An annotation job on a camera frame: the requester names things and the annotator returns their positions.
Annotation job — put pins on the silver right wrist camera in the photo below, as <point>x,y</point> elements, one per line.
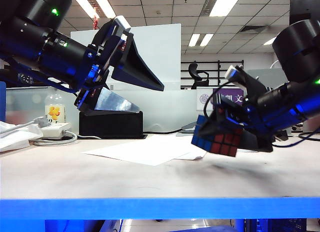
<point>233,72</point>

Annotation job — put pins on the black shelf rack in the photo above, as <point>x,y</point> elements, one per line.
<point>219,64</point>

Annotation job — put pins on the frosted desk divider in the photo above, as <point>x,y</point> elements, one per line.
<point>162,109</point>

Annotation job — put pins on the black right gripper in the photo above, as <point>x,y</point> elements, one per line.
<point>240,114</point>

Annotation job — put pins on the black office chair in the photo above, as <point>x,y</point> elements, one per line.
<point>193,72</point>

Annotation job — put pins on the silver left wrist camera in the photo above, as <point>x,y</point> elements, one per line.
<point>122,22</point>

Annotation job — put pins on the ceiling light panel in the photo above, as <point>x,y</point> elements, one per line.
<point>105,5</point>
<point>85,4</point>
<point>194,40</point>
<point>225,3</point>
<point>206,40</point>

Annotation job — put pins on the colourful Rubik's cube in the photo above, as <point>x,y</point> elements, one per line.
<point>222,145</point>

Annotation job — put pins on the red hanging ornament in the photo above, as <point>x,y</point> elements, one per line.
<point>96,22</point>

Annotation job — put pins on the blue frame post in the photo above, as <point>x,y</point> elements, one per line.
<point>2,102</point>

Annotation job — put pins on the plastic bottle yellow flower label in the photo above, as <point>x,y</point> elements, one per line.
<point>55,112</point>

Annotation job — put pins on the black box with base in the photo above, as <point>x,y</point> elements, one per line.
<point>112,127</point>

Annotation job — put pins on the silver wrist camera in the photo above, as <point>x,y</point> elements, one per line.
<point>122,22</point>
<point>233,72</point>

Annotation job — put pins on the grey stapler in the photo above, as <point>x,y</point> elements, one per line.
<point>190,127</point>

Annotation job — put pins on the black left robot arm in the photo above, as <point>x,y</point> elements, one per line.
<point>37,37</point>

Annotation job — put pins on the white power strip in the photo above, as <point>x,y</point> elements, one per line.
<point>57,129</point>

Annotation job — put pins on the large white paper sheet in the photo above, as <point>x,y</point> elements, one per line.
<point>150,152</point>

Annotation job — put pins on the purple and white name sign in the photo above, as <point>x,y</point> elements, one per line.
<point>202,99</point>

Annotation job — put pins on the blue table edge rail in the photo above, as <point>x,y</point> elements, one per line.
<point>160,208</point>

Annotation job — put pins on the large white cabinet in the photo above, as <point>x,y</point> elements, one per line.
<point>160,54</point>

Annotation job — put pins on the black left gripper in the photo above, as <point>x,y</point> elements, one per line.
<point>105,54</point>

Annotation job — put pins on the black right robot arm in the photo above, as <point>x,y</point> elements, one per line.
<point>295,57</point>

